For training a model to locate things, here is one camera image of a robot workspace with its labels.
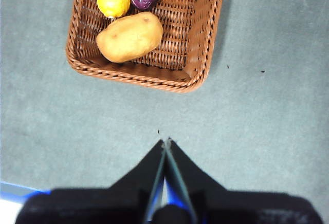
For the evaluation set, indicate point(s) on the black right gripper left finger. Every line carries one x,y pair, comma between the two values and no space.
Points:
90,206

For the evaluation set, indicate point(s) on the blue table edge strip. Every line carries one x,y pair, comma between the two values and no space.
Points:
18,187

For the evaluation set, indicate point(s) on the brown wicker basket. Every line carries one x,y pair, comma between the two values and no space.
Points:
190,41

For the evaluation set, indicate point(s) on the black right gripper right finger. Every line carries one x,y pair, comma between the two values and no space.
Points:
244,208

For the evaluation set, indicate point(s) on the brown potato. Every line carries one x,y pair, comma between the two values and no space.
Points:
129,37

